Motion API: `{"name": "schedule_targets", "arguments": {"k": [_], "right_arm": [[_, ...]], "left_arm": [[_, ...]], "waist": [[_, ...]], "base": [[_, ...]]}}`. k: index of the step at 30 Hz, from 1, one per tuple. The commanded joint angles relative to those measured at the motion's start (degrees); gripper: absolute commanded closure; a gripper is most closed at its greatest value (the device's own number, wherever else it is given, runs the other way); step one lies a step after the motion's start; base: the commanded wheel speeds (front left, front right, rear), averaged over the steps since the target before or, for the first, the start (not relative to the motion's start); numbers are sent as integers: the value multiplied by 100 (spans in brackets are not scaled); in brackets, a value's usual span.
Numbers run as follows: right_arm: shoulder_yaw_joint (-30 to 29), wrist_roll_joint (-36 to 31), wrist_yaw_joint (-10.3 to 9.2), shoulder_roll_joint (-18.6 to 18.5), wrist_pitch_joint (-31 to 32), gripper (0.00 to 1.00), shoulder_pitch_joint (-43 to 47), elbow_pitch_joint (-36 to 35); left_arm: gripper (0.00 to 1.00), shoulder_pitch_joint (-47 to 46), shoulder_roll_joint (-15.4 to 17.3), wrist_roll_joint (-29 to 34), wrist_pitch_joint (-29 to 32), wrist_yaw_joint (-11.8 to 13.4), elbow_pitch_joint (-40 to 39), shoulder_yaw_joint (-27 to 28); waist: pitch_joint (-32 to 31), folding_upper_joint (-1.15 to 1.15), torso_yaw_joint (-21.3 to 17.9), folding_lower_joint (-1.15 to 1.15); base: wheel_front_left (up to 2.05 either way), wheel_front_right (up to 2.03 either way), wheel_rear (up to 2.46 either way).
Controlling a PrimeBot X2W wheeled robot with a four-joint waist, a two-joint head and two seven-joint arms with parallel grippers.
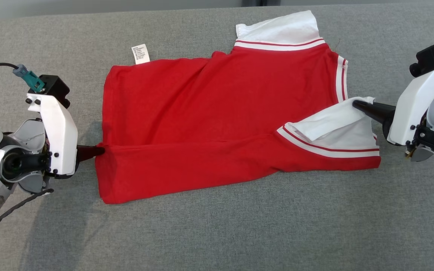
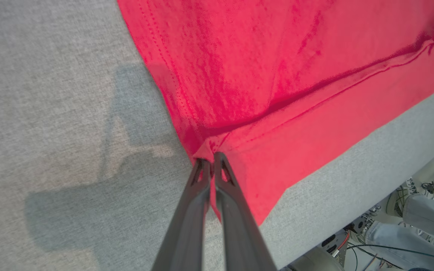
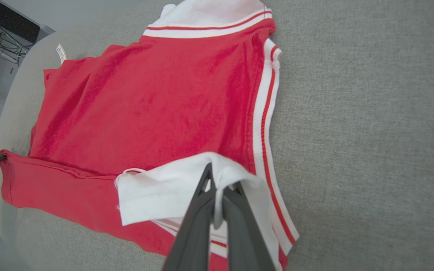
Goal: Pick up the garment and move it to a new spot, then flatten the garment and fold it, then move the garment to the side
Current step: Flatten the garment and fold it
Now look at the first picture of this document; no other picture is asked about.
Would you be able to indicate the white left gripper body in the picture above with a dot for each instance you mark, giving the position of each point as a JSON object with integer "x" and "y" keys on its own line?
{"x": 60, "y": 143}

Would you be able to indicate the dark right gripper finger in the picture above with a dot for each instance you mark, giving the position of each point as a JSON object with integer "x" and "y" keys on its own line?
{"x": 379, "y": 116}
{"x": 379, "y": 107}

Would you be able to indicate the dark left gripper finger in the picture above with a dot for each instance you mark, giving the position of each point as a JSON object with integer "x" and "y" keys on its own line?
{"x": 87, "y": 156}
{"x": 89, "y": 149}

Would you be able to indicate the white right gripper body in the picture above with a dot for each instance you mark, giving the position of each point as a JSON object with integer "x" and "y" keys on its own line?
{"x": 409, "y": 113}

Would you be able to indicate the red polo shirt white sleeves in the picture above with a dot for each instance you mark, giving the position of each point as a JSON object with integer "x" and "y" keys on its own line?
{"x": 220, "y": 113}

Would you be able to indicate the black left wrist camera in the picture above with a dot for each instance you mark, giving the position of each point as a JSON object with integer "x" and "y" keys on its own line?
{"x": 55, "y": 88}

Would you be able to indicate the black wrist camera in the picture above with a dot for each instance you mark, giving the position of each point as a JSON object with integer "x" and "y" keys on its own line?
{"x": 55, "y": 88}
{"x": 431, "y": 58}

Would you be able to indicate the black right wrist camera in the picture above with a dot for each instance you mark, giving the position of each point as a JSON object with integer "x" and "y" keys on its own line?
{"x": 431, "y": 58}

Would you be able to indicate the teal left camera connector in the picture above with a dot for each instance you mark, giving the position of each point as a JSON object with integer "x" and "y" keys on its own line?
{"x": 32, "y": 79}

